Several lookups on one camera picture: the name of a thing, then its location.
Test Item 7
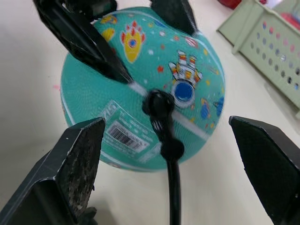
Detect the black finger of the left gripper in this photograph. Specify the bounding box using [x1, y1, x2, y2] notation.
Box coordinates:
[150, 0, 199, 36]
[32, 0, 132, 84]

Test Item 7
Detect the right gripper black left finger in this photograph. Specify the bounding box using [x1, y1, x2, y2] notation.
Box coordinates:
[0, 117, 106, 225]

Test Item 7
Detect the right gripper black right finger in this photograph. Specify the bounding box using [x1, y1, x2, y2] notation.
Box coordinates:
[228, 115, 300, 225]

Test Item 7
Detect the teal space print ball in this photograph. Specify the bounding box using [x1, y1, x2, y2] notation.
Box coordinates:
[60, 7, 227, 173]

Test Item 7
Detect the gold hand pump black hose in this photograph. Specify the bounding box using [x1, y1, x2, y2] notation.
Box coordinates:
[142, 89, 186, 225]

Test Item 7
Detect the red plastic bowl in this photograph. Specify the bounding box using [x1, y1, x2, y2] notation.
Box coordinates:
[217, 0, 244, 10]

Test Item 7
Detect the pale green perforated basket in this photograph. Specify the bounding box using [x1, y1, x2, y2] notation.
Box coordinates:
[216, 0, 300, 118]

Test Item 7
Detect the red textured pad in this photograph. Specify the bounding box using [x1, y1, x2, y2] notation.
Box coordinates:
[278, 11, 300, 26]

